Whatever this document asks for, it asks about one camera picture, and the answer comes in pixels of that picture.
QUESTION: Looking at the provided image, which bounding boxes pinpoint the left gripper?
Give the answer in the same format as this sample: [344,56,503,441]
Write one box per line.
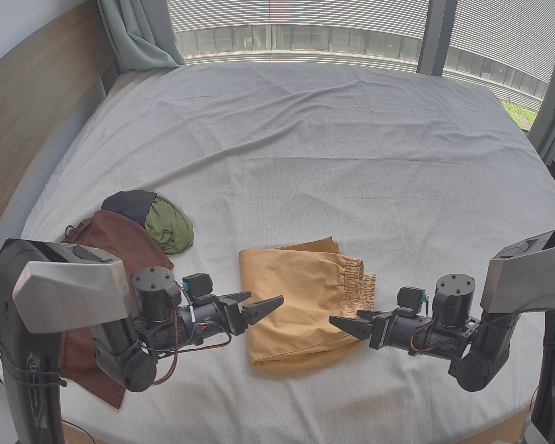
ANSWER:
[190,290,285,341]

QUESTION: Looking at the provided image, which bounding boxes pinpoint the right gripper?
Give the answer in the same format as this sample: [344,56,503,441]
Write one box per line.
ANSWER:
[329,309,434,350]

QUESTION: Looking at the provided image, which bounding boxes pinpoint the tan drawstring shorts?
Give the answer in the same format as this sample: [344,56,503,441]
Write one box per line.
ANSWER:
[239,237,377,374]

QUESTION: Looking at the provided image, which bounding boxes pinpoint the bed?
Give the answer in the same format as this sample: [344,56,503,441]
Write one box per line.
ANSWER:
[0,0,555,444]

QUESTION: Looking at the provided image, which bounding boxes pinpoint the green garment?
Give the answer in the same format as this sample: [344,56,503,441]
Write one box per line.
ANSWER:
[144,195,195,254]

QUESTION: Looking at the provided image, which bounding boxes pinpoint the brown garment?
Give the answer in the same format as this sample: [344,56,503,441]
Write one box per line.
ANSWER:
[60,210,175,408]

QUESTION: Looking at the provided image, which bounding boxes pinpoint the black garment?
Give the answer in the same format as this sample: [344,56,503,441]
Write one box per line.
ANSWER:
[101,191,158,225]

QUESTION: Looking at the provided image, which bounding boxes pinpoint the grey-green curtain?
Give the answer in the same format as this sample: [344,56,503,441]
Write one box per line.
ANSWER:
[92,0,186,74]

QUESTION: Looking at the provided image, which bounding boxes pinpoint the window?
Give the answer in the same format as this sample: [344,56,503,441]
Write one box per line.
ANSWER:
[159,0,555,165]

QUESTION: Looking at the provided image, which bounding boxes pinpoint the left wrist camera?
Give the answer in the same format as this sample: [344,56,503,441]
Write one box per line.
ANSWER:
[182,273,213,305]

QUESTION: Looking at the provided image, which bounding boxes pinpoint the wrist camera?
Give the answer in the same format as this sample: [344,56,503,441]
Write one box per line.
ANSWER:
[397,287,427,316]
[182,273,213,305]

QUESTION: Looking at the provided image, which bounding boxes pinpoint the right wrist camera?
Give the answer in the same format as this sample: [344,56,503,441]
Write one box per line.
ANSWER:
[397,287,427,316]

